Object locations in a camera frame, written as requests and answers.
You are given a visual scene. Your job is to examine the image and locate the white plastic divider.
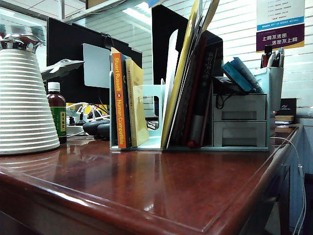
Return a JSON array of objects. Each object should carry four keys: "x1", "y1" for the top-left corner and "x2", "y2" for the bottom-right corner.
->
[{"x1": 162, "y1": 28, "x2": 179, "y2": 116}]

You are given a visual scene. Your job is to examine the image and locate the white power strip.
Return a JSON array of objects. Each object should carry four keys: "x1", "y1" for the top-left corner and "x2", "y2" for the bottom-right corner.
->
[{"x1": 66, "y1": 117, "x2": 86, "y2": 135}]

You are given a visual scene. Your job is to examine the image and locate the white cable bundle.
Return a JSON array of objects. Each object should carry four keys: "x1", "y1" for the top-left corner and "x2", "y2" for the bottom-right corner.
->
[{"x1": 66, "y1": 102, "x2": 110, "y2": 123}]

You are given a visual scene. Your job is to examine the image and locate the light blue booklet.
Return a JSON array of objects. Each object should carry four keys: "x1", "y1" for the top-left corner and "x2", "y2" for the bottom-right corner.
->
[{"x1": 222, "y1": 61, "x2": 254, "y2": 93}]

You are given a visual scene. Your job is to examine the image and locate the black small box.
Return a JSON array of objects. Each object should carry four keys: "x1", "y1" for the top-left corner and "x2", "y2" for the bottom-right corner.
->
[{"x1": 278, "y1": 97, "x2": 297, "y2": 116}]

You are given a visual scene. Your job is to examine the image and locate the light blue desk organizer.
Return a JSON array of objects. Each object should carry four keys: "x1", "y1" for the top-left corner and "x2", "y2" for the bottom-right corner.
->
[{"x1": 109, "y1": 66, "x2": 271, "y2": 152}]

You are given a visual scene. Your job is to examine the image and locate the red thin book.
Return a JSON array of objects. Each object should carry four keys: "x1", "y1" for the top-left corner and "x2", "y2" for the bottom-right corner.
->
[{"x1": 182, "y1": 36, "x2": 208, "y2": 148}]

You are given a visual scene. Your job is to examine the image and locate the black red marker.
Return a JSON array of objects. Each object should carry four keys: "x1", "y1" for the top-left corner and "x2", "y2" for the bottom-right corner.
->
[{"x1": 260, "y1": 45, "x2": 273, "y2": 69}]

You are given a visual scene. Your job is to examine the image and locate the purple white wall poster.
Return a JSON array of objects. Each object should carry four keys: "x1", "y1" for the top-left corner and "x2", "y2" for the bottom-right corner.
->
[{"x1": 256, "y1": 0, "x2": 306, "y2": 53}]

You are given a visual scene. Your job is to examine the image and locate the beige manila folder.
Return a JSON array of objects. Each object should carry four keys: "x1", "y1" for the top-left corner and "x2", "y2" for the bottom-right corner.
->
[{"x1": 200, "y1": 0, "x2": 221, "y2": 32}]

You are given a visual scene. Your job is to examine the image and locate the yellow paperback book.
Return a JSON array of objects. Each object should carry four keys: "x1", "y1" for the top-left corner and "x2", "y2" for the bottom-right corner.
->
[{"x1": 125, "y1": 58, "x2": 150, "y2": 147}]

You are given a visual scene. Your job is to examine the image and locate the brown bottle green label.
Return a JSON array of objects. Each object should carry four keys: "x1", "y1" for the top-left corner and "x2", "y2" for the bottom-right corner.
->
[{"x1": 46, "y1": 82, "x2": 67, "y2": 144}]

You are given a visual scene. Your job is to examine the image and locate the dark grey document folder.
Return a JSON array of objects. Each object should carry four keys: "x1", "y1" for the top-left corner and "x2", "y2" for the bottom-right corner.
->
[{"x1": 167, "y1": 14, "x2": 206, "y2": 147}]

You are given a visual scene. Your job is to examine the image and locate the leaning yellow and dark books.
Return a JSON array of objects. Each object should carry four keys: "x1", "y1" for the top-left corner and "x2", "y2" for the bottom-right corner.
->
[{"x1": 160, "y1": 0, "x2": 203, "y2": 149}]

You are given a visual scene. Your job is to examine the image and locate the grey model airplane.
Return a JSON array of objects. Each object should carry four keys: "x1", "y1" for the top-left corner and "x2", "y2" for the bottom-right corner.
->
[{"x1": 40, "y1": 58, "x2": 85, "y2": 81}]

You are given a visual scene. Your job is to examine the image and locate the black wide monitor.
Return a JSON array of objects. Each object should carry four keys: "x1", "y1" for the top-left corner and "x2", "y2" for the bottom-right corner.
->
[{"x1": 46, "y1": 17, "x2": 143, "y2": 105}]

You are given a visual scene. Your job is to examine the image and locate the white hanging cable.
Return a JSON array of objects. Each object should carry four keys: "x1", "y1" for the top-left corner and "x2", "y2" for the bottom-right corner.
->
[{"x1": 270, "y1": 137, "x2": 307, "y2": 235}]

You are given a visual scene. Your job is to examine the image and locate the blue white booklet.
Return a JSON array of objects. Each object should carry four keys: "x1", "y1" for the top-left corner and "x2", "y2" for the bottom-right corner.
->
[{"x1": 232, "y1": 57, "x2": 264, "y2": 94}]

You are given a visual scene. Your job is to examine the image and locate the black book white characters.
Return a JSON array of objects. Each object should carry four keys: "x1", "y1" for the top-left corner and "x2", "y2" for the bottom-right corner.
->
[{"x1": 190, "y1": 36, "x2": 219, "y2": 147}]

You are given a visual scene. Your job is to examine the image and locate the white ribbed kettle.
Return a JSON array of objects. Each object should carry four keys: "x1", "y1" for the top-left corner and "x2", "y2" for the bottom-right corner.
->
[{"x1": 0, "y1": 34, "x2": 61, "y2": 156}]

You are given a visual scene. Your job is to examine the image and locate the grey organizer drawer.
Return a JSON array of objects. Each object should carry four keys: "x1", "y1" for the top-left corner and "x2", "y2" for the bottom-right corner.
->
[
  {"x1": 212, "y1": 121, "x2": 267, "y2": 147},
  {"x1": 212, "y1": 94, "x2": 267, "y2": 121}
]

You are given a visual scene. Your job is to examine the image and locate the orange spine book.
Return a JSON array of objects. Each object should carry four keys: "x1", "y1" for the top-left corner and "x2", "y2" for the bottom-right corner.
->
[{"x1": 110, "y1": 47, "x2": 133, "y2": 149}]

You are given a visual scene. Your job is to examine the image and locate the brown cardboard box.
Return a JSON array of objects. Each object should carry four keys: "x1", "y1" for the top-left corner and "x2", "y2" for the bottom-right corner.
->
[{"x1": 86, "y1": 0, "x2": 124, "y2": 10}]

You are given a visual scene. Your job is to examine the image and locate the black computer mouse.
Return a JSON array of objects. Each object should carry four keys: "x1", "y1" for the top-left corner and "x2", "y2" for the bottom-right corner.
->
[{"x1": 82, "y1": 119, "x2": 111, "y2": 141}]

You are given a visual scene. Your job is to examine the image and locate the silver monitor mount panel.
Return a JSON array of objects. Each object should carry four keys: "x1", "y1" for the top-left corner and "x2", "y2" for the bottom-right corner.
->
[{"x1": 82, "y1": 43, "x2": 111, "y2": 89}]

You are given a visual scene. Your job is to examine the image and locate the white pen cup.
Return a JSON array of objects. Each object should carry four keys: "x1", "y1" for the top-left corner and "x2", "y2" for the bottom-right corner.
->
[{"x1": 266, "y1": 66, "x2": 284, "y2": 111}]

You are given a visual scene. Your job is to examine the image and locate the black strap pouch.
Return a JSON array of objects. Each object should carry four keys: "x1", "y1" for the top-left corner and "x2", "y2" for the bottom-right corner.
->
[{"x1": 212, "y1": 76, "x2": 248, "y2": 110}]

